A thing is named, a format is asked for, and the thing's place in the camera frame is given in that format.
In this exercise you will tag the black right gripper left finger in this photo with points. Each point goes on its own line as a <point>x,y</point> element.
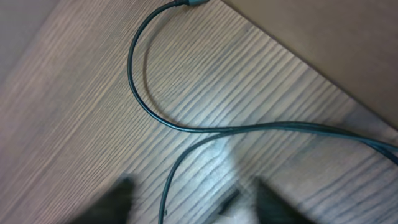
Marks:
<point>113,207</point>

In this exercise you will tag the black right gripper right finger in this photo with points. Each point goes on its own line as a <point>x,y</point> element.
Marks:
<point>271,208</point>

